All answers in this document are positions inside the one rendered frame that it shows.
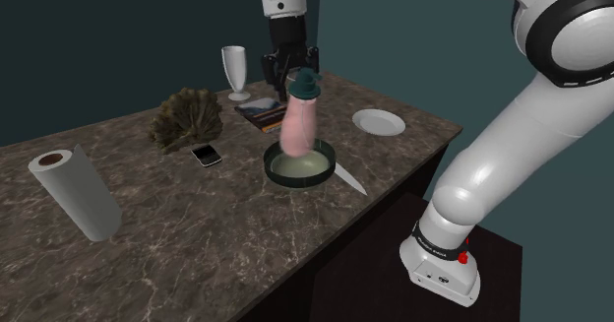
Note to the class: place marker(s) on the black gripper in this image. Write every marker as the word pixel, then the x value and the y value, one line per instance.
pixel 288 33

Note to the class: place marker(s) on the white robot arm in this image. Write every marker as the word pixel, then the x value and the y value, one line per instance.
pixel 518 134

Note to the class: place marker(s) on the white goblet glass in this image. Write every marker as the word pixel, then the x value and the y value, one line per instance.
pixel 234 66

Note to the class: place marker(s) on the dark cover book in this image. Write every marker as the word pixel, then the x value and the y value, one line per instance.
pixel 261 112

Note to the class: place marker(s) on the pink bottle green pump cap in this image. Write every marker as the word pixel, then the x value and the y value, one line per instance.
pixel 297 129

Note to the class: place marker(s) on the white plate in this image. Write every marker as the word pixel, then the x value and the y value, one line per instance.
pixel 379 122

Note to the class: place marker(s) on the dark green round bowl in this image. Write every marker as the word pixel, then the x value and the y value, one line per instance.
pixel 288 181

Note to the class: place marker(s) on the black smartphone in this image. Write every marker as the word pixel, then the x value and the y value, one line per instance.
pixel 206 155

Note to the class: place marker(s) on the silver knife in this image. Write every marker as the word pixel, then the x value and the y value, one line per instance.
pixel 350 179

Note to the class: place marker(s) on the dark robot stand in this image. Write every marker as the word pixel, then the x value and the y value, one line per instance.
pixel 374 273

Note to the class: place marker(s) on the white paper towel roll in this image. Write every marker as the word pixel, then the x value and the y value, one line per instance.
pixel 81 196

